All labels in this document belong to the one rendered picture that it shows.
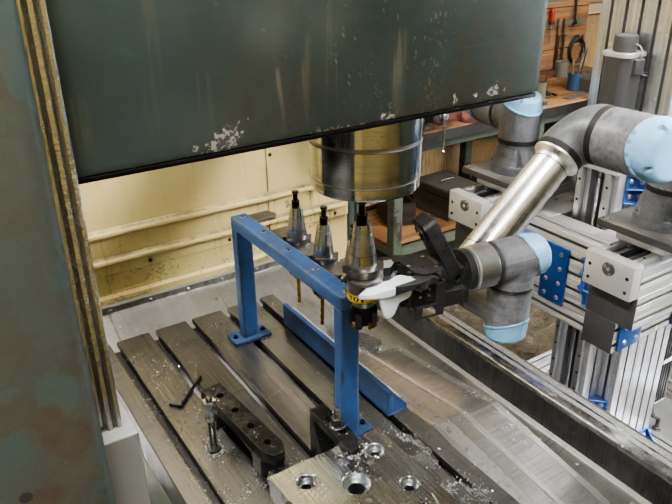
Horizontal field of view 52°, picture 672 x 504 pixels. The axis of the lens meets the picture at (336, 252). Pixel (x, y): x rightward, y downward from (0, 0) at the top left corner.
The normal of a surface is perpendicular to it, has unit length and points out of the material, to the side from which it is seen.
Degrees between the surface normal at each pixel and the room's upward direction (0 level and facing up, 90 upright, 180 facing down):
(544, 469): 8
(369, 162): 90
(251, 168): 90
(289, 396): 0
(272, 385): 0
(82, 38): 90
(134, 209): 90
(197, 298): 24
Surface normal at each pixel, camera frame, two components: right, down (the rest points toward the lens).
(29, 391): 0.55, 0.36
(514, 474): 0.06, -0.85
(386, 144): 0.32, 0.40
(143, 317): 0.22, -0.68
